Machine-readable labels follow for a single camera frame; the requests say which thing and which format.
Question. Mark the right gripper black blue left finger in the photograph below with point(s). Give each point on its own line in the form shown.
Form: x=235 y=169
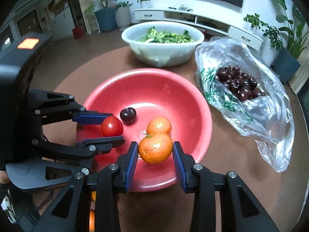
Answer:
x=70 y=209

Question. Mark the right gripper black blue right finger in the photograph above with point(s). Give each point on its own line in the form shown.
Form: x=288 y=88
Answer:
x=240 y=209

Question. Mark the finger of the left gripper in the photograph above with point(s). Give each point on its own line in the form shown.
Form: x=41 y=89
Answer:
x=89 y=117
x=101 y=145

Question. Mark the red tomato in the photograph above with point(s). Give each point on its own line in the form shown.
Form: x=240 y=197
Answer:
x=112 y=126

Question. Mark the smooth orange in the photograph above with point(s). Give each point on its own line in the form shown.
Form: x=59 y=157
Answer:
x=92 y=212

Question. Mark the mandarin with leaf stem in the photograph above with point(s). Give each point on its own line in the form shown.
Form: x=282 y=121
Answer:
x=155 y=148

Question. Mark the dark cherry in bowl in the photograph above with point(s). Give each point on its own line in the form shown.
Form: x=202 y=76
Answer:
x=128 y=115

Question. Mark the red plastic colander bowl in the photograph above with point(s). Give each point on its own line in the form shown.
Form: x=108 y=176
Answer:
x=153 y=93

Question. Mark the brown tablecloth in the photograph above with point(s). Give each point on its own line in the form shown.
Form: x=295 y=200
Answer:
x=170 y=209

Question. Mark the small mandarin in bowl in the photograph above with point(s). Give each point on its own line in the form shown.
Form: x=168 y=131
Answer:
x=158 y=125

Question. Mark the red bin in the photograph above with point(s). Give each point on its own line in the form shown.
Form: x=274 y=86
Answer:
x=78 y=32

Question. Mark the white plastic basin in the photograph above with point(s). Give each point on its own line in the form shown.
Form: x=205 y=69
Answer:
x=162 y=54

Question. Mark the green leafy vegetables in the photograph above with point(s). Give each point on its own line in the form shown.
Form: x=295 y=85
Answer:
x=165 y=37

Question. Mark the plant in white pot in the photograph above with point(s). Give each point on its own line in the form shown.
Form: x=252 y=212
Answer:
x=123 y=15

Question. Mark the tall plant blue pot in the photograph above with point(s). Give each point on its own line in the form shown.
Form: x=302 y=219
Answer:
x=104 y=13

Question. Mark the white shelving cabinet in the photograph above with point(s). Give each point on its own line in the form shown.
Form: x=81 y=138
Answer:
x=53 y=17

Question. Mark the clear plastic bag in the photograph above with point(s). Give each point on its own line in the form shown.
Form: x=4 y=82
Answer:
x=268 y=118

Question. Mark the pile of dark cherries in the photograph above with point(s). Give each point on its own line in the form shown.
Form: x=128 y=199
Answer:
x=243 y=85

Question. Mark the small plant on cabinet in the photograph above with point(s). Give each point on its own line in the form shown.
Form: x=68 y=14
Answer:
x=145 y=4

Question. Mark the white tv cabinet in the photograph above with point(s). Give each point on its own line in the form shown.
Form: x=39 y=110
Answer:
x=210 y=25

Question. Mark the right plants in pots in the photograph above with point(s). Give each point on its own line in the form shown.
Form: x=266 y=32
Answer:
x=288 y=40

